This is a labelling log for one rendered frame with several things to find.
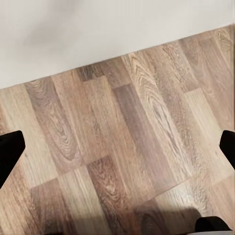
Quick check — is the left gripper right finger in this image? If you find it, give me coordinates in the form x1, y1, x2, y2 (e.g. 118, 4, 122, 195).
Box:
219, 130, 235, 170

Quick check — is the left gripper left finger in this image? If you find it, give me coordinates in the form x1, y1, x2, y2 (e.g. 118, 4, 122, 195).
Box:
0, 130, 25, 189

